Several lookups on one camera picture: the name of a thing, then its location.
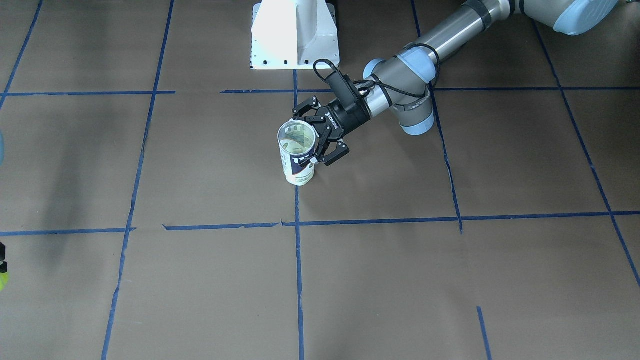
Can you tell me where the tennis ball table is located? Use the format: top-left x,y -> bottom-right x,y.
0,272 -> 10,292

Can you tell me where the white camera mast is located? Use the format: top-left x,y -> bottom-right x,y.
250,0 -> 341,70

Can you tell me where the clear tennis ball can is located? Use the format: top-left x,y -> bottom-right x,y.
278,119 -> 318,186

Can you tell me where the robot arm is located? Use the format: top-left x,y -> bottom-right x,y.
292,0 -> 617,167

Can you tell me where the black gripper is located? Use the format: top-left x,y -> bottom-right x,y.
292,96 -> 371,166

